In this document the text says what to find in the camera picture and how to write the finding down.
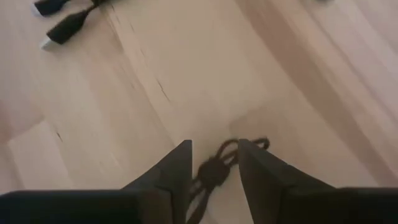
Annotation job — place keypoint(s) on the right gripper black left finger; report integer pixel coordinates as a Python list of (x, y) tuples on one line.
[(174, 174)]

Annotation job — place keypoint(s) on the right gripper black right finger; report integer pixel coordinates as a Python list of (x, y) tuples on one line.
[(261, 180)]

